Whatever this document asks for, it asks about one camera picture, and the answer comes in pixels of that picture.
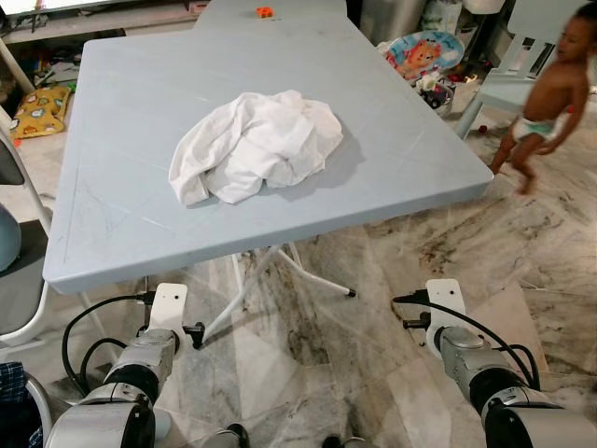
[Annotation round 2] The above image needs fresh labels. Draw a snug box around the robot left leg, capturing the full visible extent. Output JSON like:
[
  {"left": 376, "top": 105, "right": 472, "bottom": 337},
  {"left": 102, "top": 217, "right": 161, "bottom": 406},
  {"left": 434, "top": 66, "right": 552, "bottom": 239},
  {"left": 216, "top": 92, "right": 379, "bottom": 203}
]
[{"left": 198, "top": 424, "right": 251, "bottom": 448}]

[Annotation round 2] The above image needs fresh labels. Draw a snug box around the robot leg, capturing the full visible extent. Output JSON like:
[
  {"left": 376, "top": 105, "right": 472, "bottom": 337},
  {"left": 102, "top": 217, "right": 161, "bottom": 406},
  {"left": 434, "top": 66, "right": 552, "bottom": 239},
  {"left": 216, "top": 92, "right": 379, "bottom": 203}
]
[
  {"left": 198, "top": 424, "right": 251, "bottom": 448},
  {"left": 322, "top": 433, "right": 374, "bottom": 448}
]

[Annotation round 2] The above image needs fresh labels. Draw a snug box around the grey plastic folding table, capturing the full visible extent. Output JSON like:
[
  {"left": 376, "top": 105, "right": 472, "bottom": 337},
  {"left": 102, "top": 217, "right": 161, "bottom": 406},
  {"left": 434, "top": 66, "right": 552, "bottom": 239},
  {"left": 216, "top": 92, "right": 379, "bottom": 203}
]
[{"left": 42, "top": 13, "right": 495, "bottom": 348}]

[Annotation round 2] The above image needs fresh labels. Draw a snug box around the robot right leg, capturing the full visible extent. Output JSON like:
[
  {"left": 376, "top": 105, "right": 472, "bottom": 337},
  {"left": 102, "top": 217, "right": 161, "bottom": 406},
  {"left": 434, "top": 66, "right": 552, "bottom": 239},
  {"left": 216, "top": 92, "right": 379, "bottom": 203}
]
[{"left": 322, "top": 433, "right": 374, "bottom": 448}]

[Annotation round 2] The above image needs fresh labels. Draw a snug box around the blue checked shirt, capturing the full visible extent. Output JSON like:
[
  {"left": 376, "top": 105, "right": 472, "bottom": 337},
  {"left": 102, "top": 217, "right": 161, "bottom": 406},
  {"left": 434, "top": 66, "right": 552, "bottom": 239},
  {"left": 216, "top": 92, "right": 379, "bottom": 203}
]
[{"left": 0, "top": 362, "right": 46, "bottom": 448}]

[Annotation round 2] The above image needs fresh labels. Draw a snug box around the white crumpled garment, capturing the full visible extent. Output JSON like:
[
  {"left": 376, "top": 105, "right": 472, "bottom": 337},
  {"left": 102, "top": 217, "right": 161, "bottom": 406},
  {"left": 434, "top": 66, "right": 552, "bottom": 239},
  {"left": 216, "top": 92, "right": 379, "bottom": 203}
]
[{"left": 168, "top": 90, "right": 344, "bottom": 207}]

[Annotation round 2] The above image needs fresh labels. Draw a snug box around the light blue pillow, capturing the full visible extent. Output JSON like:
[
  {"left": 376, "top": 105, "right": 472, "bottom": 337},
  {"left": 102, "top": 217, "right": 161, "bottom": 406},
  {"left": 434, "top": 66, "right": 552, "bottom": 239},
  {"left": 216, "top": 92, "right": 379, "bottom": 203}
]
[{"left": 0, "top": 203, "right": 22, "bottom": 273}]

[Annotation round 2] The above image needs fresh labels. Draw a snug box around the pale blue plastic kids chair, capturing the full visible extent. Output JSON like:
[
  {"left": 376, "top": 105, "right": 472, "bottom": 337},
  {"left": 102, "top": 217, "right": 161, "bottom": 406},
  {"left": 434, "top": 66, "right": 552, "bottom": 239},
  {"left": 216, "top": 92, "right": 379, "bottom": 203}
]
[{"left": 455, "top": 0, "right": 597, "bottom": 141}]

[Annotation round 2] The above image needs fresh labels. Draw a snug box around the small toddler child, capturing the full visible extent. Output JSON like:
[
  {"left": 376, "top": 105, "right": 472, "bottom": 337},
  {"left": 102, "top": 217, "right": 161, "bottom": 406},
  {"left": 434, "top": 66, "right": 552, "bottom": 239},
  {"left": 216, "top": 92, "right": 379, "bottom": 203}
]
[{"left": 487, "top": 2, "right": 597, "bottom": 197}]

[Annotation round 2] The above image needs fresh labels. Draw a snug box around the colourful baby bouncer seat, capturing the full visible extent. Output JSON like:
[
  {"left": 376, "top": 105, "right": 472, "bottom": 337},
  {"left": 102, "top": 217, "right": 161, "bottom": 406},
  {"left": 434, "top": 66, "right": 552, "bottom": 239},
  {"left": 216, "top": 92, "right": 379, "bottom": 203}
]
[{"left": 381, "top": 30, "right": 465, "bottom": 87}]

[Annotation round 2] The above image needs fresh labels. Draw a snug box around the yellow cartoon cushion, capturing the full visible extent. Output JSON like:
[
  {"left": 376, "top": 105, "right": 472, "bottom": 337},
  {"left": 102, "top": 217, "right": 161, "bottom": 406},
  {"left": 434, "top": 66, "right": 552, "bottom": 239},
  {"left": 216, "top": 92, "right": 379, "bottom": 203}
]
[{"left": 9, "top": 84, "right": 74, "bottom": 141}]

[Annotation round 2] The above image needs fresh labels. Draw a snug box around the narrow grey plastic table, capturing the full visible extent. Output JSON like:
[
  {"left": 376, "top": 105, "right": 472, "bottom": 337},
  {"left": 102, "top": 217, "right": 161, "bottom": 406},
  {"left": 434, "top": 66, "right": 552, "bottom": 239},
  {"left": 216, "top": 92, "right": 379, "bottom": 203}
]
[{"left": 194, "top": 0, "right": 349, "bottom": 29}]

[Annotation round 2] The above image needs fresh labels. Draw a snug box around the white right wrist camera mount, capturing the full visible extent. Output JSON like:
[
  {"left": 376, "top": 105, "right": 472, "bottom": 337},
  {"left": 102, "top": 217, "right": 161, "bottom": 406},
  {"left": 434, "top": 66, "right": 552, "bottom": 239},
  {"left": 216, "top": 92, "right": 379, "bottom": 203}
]
[{"left": 424, "top": 278, "right": 467, "bottom": 329}]

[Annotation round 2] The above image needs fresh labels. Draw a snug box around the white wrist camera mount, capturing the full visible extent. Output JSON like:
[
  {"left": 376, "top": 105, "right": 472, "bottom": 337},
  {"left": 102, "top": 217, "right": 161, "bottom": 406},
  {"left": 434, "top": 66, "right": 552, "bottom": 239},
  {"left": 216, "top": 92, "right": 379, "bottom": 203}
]
[
  {"left": 147, "top": 283, "right": 190, "bottom": 339},
  {"left": 424, "top": 278, "right": 467, "bottom": 329}
]

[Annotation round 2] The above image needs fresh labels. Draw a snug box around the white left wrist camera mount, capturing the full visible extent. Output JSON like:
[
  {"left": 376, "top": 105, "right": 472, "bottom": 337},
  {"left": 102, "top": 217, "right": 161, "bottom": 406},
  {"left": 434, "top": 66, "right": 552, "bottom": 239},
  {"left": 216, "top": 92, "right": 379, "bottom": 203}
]
[{"left": 147, "top": 283, "right": 190, "bottom": 339}]

